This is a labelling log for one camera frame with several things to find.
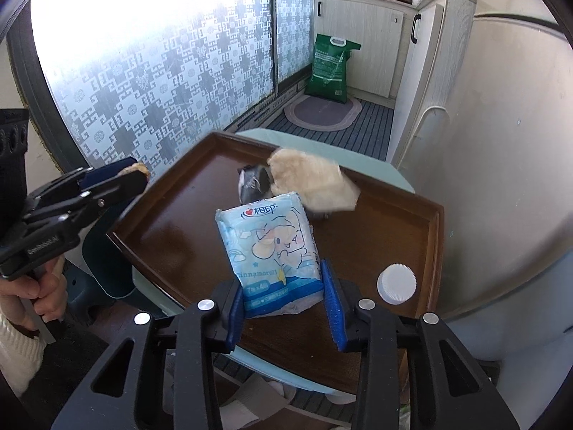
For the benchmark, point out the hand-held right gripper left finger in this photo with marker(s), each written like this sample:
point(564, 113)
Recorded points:
point(235, 318)

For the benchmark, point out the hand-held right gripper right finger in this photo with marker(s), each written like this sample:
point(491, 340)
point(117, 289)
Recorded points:
point(333, 313)

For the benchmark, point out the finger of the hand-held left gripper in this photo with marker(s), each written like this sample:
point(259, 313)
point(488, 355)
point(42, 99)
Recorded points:
point(107, 171)
point(121, 186)

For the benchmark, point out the dark green trash bin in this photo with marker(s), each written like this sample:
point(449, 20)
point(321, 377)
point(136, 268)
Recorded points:
point(103, 255)

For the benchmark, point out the brown wooden tray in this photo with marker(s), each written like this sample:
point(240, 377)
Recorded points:
point(188, 215)

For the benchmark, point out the blue tissue pack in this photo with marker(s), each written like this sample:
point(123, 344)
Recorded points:
point(268, 251)

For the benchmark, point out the person's left hand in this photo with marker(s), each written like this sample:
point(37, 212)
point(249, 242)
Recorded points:
point(49, 295)

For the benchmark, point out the white ribbed bottle cap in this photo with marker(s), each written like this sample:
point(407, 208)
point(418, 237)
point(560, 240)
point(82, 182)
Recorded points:
point(396, 284)

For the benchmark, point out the frosted patterned sliding door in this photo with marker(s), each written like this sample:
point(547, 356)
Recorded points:
point(156, 62)

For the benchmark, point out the black snack wrapper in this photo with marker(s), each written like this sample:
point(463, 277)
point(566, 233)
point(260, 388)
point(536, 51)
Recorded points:
point(250, 183)

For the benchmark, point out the crumpled beige paper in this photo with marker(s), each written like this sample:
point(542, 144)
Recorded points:
point(309, 179)

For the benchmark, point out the light blue plastic stool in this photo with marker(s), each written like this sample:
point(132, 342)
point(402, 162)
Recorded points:
point(313, 148)

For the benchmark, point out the grey oval floor mat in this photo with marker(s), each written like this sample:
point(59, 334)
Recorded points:
point(322, 112)

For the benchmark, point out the silver refrigerator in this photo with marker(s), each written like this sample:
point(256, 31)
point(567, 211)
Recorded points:
point(492, 165)

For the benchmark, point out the white pipe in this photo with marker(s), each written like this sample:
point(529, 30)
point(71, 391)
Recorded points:
point(441, 114)

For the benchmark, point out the green rice bag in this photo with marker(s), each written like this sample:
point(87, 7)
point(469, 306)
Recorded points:
point(331, 67)

